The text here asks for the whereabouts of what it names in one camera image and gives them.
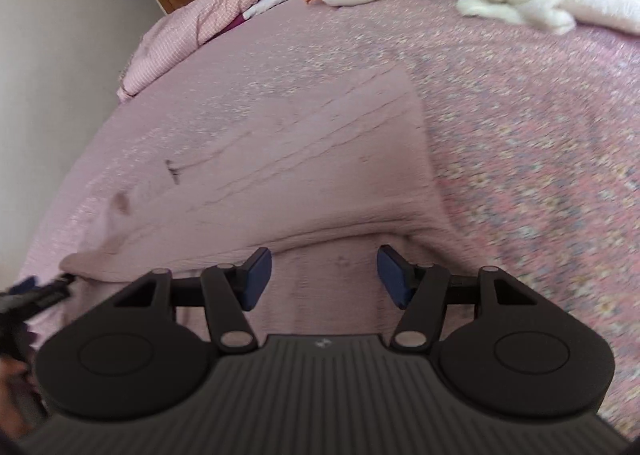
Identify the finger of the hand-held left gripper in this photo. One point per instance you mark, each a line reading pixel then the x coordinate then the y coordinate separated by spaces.
pixel 50 291

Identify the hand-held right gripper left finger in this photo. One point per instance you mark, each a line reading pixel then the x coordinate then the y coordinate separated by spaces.
pixel 258 279

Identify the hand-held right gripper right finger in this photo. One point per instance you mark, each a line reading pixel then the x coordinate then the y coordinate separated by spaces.
pixel 392 276

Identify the pink knit cardigan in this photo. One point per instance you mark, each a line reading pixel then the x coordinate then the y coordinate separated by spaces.
pixel 300 160

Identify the person's left hand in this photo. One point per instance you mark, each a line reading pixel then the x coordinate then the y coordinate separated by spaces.
pixel 12 395

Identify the pink floral bed sheet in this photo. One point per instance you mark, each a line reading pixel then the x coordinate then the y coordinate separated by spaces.
pixel 525 145

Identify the pink checked duvet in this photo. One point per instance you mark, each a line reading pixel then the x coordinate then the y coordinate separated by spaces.
pixel 200 10

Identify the purple and white blanket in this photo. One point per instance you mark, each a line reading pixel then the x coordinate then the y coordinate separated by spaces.
pixel 270 2

